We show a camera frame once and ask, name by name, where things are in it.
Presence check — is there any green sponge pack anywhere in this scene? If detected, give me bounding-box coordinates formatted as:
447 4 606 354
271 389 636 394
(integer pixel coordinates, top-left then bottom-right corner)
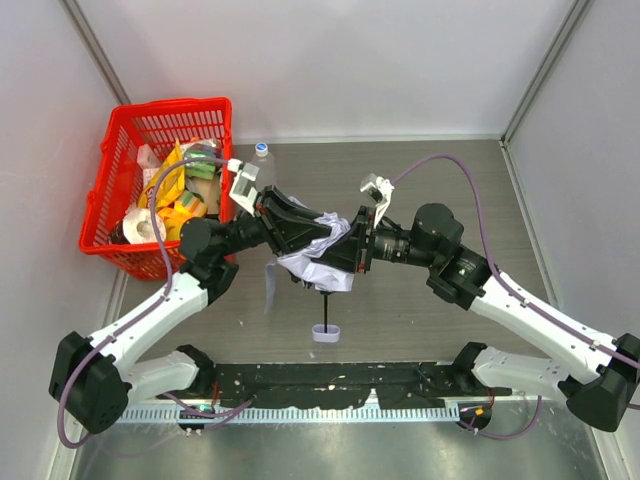
181 140 221 180

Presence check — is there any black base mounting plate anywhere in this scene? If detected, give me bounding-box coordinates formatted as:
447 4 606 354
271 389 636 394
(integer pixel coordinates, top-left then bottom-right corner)
199 362 496 410

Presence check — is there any clear plastic water bottle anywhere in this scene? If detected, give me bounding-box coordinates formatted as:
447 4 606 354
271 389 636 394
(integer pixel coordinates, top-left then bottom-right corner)
251 142 277 191

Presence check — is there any white slotted cable duct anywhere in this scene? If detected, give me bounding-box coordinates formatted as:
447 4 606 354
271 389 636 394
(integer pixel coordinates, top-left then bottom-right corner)
117 401 460 425

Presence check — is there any white tape roll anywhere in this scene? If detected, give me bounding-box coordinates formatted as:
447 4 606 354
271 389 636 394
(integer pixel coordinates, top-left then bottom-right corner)
122 207 166 245

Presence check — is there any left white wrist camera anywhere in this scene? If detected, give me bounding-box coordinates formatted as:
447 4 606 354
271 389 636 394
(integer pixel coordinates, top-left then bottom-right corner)
227 159 259 215

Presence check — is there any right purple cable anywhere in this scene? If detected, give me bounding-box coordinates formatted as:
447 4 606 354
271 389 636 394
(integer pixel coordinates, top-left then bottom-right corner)
392 152 640 442

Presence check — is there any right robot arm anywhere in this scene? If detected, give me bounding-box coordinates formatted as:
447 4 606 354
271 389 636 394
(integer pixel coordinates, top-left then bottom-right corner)
318 203 639 432

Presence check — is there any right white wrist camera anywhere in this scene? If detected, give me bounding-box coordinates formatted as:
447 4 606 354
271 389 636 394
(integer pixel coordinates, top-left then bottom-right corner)
360 173 394 227

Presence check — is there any lavender folding umbrella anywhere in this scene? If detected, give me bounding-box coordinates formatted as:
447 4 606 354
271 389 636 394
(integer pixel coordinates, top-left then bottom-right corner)
263 197 357 345

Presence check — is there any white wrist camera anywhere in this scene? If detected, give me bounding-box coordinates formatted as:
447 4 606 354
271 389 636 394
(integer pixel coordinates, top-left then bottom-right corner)
360 173 394 227
227 159 259 215

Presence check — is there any yellow chips bag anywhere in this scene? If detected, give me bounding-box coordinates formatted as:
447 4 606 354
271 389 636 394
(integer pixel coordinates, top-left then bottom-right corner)
137 140 186 212

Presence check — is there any orange snack package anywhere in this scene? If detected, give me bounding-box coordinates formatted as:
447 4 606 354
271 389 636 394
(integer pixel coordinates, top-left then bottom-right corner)
158 207 207 242

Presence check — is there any red plastic basket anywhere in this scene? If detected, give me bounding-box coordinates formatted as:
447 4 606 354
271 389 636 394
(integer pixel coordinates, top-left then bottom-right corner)
78 97 233 281

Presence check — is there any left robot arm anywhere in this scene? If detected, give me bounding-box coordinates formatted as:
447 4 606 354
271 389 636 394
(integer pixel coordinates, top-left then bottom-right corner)
49 187 350 434

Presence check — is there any white small box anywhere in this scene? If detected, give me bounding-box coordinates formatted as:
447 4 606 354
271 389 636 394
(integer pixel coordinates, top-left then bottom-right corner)
137 144 161 187

